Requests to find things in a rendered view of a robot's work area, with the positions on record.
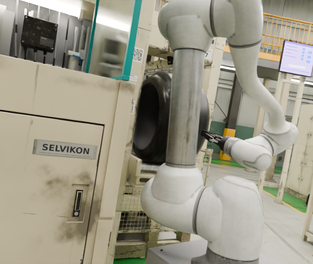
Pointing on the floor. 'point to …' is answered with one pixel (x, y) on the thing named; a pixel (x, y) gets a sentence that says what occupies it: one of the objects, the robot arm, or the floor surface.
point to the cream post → (146, 14)
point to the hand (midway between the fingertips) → (205, 134)
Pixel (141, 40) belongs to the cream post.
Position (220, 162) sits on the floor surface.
